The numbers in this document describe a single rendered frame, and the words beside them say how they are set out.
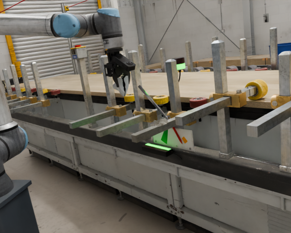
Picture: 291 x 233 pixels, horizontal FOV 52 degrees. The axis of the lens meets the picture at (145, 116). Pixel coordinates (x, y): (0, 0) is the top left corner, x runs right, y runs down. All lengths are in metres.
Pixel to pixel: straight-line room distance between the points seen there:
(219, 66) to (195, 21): 9.04
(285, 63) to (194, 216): 1.15
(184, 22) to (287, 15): 3.34
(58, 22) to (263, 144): 0.99
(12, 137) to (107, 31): 0.75
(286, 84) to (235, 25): 8.37
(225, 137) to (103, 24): 0.68
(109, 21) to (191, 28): 9.03
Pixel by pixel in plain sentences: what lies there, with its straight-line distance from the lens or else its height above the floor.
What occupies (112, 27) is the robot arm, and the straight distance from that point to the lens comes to 1.31.
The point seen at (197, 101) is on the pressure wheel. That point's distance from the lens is 1.39.
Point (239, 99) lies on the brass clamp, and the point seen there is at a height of 0.95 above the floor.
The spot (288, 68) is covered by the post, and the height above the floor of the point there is 1.06.
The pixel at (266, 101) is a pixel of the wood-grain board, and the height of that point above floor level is 0.90.
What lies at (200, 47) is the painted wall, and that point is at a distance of 10.13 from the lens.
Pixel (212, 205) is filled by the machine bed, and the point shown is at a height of 0.25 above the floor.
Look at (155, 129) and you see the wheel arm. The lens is 1.22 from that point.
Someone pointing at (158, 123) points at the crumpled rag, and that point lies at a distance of 1.25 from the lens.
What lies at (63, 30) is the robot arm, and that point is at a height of 1.29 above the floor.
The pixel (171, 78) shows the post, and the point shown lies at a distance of 1.34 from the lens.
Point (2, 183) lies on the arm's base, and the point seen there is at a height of 0.65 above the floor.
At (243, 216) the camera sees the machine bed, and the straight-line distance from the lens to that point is 1.71.
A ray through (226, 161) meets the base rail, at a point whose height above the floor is 0.70.
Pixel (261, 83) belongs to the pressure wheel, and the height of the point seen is 0.97.
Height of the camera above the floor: 1.21
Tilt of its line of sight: 14 degrees down
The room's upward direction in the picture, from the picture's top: 8 degrees counter-clockwise
